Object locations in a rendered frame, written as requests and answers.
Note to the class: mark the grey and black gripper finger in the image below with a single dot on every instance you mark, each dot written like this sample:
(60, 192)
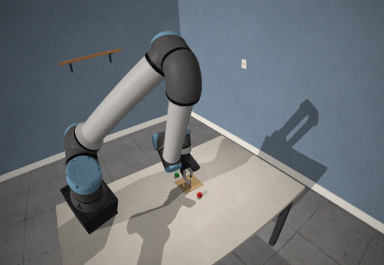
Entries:
(183, 171)
(190, 171)

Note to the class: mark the tan flat mat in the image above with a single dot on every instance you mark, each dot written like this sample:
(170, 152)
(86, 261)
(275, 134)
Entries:
(186, 188)

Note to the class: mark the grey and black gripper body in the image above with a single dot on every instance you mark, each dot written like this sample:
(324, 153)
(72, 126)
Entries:
(183, 162)

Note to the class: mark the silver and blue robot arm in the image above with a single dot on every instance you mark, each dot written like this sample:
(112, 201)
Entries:
(182, 74)

